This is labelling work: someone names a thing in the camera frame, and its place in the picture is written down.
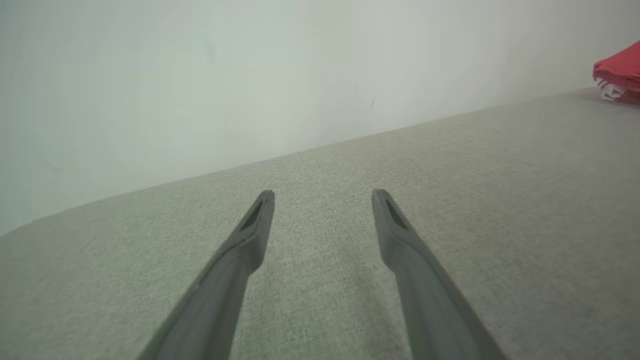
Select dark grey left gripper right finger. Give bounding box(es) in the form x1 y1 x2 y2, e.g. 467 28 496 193
371 188 509 360

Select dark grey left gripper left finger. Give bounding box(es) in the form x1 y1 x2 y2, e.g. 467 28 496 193
137 189 276 360

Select red shorts with white stripes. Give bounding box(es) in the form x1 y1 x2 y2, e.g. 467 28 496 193
592 41 640 106

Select grey fabric sofa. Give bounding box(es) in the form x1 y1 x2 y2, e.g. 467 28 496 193
0 87 640 360

